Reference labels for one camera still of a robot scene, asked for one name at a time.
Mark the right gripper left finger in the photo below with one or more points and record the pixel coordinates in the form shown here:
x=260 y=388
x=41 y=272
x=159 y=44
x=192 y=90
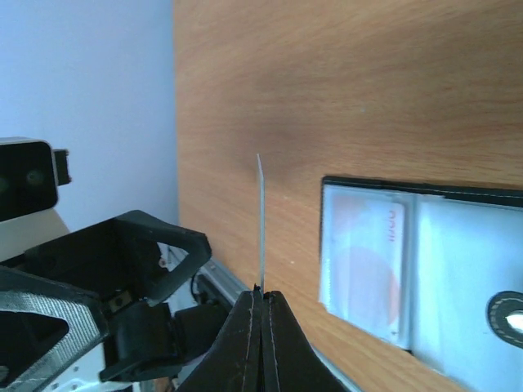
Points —
x=232 y=363

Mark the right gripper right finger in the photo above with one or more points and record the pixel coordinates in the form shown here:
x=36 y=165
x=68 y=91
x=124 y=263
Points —
x=288 y=361

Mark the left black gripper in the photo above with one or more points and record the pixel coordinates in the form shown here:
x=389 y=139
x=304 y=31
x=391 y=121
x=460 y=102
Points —
x=54 y=324

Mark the white card orange circles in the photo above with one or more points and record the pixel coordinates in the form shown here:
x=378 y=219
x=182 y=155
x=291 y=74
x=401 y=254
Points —
x=364 y=263

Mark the black leather card holder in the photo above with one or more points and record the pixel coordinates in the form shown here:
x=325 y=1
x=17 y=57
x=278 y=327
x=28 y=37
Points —
x=461 y=288

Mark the teal card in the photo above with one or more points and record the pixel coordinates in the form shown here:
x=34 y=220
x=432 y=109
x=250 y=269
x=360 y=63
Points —
x=261 y=222

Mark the aluminium front rail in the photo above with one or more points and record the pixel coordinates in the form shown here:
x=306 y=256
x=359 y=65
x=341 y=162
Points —
x=230 y=288

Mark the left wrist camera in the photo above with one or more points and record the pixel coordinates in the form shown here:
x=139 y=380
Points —
x=31 y=173

